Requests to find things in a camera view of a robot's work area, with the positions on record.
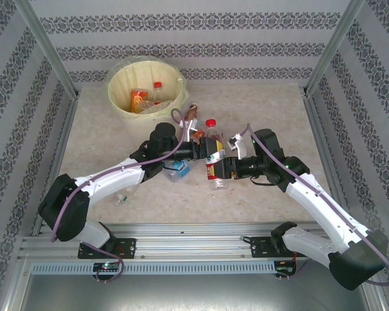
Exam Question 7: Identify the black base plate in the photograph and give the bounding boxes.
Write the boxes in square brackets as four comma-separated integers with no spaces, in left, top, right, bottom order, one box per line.
[248,236,299,259]
[77,238,137,260]

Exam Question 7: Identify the bin with plastic liner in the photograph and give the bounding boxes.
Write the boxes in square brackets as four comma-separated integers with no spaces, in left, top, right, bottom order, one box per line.
[102,54,191,119]

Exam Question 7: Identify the orange juice bottle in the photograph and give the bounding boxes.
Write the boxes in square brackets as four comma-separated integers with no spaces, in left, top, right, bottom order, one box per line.
[130,88,149,113]

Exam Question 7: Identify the purple cable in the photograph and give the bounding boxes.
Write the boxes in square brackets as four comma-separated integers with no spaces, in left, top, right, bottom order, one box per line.
[50,108,189,284]
[241,122,389,286]

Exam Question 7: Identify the grey slotted cable duct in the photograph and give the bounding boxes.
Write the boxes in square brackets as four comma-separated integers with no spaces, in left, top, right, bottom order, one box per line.
[30,260,278,276]

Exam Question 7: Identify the tiny clear bottle green cap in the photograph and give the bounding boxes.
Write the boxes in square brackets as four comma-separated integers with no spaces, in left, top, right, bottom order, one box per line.
[112,193,130,207]

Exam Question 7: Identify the cream plastic bin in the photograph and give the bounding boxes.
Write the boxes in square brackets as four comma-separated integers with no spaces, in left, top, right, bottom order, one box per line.
[107,59,186,153]

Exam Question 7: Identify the grey metal panel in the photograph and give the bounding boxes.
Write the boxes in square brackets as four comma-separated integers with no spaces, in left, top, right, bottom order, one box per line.
[19,273,377,311]

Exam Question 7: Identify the brown coffee bottle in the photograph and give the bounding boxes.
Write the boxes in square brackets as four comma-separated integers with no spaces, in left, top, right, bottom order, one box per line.
[183,102,200,122]

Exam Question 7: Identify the clear bottle red white label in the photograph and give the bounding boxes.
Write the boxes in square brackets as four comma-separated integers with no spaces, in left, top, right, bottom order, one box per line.
[203,118,231,192]

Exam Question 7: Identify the aluminium mounting rail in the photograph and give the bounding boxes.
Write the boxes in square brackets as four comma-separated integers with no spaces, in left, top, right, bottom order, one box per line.
[19,222,344,260]

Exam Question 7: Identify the clear bottle light blue label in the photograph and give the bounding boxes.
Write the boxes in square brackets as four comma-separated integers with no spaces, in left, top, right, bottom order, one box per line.
[163,159,191,183]

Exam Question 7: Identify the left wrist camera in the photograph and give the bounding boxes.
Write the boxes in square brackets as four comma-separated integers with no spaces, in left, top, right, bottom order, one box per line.
[180,118,200,143]

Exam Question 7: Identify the aluminium frame post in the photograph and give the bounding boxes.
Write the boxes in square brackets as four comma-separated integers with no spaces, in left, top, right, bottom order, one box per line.
[12,0,81,98]
[301,0,368,97]

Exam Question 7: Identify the small circuit board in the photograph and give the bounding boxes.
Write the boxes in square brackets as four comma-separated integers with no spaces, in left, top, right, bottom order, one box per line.
[275,260,298,273]
[93,262,123,272]

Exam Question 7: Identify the clear bottle red cap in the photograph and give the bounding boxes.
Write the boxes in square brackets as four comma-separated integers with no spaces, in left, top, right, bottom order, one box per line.
[151,81,165,105]

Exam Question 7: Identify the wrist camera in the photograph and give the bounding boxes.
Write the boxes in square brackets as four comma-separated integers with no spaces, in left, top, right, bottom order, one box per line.
[226,132,247,160]
[180,118,200,143]

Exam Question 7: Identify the aluminium side rail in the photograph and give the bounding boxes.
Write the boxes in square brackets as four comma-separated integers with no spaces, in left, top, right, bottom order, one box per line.
[303,90,346,214]
[30,91,82,236]

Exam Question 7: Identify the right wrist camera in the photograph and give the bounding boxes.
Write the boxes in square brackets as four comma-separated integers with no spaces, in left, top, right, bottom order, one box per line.
[226,132,247,160]

